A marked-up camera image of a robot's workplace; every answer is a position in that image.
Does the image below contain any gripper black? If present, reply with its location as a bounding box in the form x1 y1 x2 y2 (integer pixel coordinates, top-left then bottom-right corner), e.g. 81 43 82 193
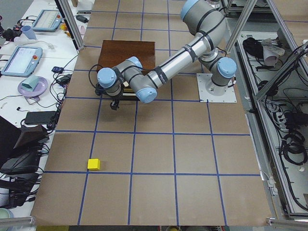
109 97 120 111

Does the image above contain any wooden drawer with handle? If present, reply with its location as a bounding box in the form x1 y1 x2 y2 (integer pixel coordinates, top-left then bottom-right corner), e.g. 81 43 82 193
96 81 140 101

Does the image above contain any yellow wooden block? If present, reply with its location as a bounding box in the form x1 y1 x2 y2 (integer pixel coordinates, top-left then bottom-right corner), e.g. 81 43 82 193
87 158 101 171

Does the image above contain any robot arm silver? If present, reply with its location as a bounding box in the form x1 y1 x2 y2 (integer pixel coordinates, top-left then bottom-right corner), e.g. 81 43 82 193
93 0 237 110

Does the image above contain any dark wooden drawer cabinet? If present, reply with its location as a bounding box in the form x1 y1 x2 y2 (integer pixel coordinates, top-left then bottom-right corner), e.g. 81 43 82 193
96 40 155 74

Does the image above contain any black power brick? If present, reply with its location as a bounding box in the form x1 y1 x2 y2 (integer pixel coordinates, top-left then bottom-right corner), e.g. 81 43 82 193
24 111 56 125

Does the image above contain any purple plate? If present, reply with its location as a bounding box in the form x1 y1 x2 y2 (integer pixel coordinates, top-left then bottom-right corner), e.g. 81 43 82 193
17 75 48 97

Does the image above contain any teal box on plate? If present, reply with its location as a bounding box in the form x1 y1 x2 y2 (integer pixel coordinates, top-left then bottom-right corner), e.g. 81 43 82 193
21 75 39 91

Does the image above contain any brown pyramid box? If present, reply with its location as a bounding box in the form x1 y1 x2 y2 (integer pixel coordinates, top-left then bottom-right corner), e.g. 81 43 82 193
13 125 49 149

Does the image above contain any lower teach pendant tablet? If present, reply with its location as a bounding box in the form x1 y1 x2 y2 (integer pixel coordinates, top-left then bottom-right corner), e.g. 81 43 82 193
1 46 43 77

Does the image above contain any teach pendant tablet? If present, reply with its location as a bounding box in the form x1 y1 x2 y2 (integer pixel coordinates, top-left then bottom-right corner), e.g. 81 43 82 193
32 10 62 32
1 46 43 77

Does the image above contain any upper teach pendant tablet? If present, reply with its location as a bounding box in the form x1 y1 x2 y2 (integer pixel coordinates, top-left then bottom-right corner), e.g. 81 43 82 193
32 10 62 32

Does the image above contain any lavender cup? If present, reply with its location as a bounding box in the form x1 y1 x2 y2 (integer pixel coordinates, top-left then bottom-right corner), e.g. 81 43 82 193
21 25 37 40

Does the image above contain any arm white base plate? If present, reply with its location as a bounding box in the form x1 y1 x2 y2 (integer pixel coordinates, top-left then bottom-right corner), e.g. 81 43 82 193
196 73 237 103

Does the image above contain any aluminium frame post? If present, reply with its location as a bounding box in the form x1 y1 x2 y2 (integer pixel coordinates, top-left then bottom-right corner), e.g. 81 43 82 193
55 0 84 51

